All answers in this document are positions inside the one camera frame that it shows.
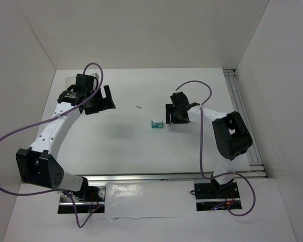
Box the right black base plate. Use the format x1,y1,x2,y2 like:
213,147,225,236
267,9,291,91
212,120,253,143
190,182,242,211

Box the right side aluminium rail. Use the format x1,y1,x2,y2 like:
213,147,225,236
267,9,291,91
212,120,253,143
223,69,266,177

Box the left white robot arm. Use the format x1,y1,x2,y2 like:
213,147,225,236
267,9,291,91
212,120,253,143
16,74,115,200

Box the aluminium rail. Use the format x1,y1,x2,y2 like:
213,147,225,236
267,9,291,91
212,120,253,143
223,69,266,177
29,172,267,184

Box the front aluminium rail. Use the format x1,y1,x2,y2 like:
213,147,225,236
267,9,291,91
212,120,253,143
29,172,267,184

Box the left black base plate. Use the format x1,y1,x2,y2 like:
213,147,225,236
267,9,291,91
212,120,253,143
58,185,106,214

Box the plain white block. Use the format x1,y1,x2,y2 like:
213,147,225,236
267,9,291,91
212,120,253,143
153,117,163,125

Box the white perforated box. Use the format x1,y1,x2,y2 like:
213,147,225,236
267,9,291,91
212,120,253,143
65,73,100,90

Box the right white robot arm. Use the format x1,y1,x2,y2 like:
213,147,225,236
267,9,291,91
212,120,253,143
165,92,253,193

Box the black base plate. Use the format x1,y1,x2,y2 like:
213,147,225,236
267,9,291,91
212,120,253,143
58,185,106,214
190,182,242,211

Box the light green G block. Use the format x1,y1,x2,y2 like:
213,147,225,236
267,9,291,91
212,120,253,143
158,122,164,129

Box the dark green H block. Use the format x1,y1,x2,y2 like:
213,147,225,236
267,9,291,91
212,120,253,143
151,121,158,129

